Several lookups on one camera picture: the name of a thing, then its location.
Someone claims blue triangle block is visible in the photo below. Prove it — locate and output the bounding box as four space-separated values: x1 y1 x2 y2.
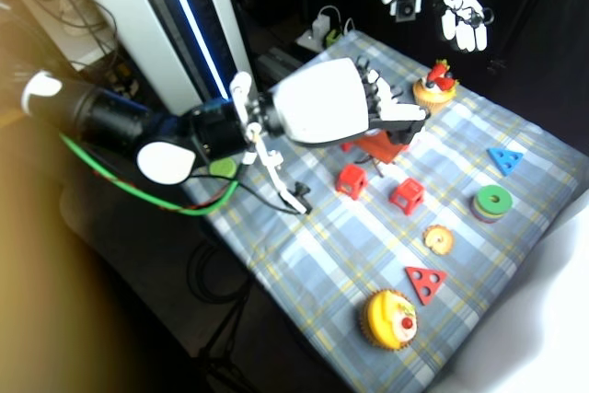
486 146 525 178

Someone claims green cable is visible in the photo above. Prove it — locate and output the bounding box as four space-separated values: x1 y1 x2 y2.
58 133 240 217

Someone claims small brown toy table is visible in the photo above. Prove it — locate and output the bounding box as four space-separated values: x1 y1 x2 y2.
355 128 411 179

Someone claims white rounded cover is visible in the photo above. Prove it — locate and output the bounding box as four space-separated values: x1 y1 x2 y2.
427 188 589 393

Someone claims red triangle block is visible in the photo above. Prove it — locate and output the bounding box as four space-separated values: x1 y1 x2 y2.
404 265 449 307

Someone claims strawberry toy cupcake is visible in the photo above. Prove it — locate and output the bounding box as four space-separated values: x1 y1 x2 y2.
411 58 461 115

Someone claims white power strip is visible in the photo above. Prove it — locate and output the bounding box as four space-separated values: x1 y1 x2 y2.
295 5 356 52

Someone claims round toy tart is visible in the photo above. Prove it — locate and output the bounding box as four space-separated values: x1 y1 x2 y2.
422 224 456 257

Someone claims black cable coil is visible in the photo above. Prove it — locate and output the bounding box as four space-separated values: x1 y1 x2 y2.
185 243 253 307

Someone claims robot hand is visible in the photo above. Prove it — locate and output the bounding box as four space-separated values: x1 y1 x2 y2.
411 0 495 53
269 55 430 150

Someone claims stack of coloured rings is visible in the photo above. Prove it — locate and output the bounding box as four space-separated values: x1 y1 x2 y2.
469 183 514 225

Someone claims yellow toy cupcake with cherry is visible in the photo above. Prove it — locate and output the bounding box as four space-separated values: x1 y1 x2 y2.
359 288 421 353

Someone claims white pillar with blue light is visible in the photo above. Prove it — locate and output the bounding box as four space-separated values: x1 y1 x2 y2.
59 0 257 117

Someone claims blue plaid cloth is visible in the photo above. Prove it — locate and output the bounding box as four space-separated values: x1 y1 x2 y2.
182 29 579 393

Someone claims lime green disc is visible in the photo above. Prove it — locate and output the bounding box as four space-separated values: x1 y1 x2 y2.
208 156 238 179

